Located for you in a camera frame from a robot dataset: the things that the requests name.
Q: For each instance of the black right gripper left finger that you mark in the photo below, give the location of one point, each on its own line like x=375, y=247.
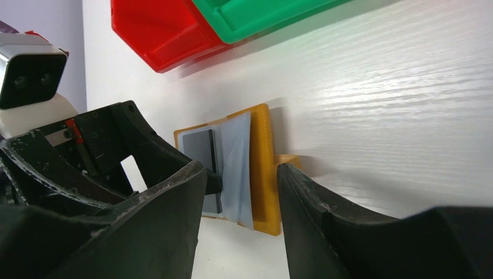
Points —
x=153, y=234

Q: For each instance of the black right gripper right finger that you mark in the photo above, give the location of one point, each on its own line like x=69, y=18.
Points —
x=329, y=236

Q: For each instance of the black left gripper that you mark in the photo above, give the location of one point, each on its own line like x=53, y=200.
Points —
x=76, y=163

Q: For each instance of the black VIP card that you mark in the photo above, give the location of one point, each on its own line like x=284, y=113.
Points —
x=200, y=146

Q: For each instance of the yellow leather card holder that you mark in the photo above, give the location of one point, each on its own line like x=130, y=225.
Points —
x=246, y=164

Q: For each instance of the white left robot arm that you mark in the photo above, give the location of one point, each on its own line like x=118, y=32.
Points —
x=25, y=118

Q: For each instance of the left red plastic bin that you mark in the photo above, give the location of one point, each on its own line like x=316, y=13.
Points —
x=164, y=33

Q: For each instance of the green plastic bin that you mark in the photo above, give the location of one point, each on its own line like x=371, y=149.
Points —
x=236, y=20

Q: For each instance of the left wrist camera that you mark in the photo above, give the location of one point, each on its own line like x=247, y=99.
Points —
x=31, y=69

